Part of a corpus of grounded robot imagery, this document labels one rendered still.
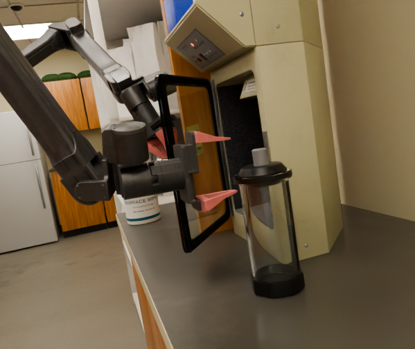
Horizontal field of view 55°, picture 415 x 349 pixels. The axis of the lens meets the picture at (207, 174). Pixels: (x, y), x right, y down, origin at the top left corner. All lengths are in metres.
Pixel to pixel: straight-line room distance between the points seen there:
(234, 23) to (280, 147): 0.27
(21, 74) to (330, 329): 0.60
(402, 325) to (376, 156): 0.68
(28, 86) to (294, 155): 0.53
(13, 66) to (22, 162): 5.05
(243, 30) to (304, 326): 0.57
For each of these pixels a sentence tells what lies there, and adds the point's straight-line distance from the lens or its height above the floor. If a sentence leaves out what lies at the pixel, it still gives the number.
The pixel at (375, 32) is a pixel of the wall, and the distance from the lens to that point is 1.24.
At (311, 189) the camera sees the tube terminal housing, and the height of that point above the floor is 1.09.
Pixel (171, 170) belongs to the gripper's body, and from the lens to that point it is 0.68.
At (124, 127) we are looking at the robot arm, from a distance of 0.66.
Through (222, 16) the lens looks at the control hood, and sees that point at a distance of 0.85.
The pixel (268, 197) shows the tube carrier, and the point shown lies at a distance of 0.71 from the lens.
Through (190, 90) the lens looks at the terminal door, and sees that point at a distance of 1.01.
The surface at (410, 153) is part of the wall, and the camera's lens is 1.17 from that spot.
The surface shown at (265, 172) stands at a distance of 0.71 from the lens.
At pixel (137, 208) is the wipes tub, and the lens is 1.50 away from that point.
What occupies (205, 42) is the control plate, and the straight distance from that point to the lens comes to 0.96.
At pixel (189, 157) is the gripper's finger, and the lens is 0.67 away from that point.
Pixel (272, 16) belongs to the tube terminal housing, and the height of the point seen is 1.47.
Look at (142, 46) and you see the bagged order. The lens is 2.13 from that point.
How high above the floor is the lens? 1.27
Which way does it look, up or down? 7 degrees down
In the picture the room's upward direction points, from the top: 9 degrees counter-clockwise
